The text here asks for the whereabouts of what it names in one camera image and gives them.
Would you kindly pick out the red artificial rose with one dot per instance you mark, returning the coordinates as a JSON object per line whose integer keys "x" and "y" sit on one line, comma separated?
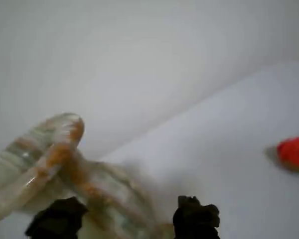
{"x": 292, "y": 152}

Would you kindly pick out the striped onyx stone vase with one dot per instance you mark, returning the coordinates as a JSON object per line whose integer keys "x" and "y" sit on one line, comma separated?
{"x": 52, "y": 149}

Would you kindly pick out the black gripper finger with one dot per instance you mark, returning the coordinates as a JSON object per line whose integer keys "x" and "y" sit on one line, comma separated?
{"x": 57, "y": 219}
{"x": 196, "y": 221}

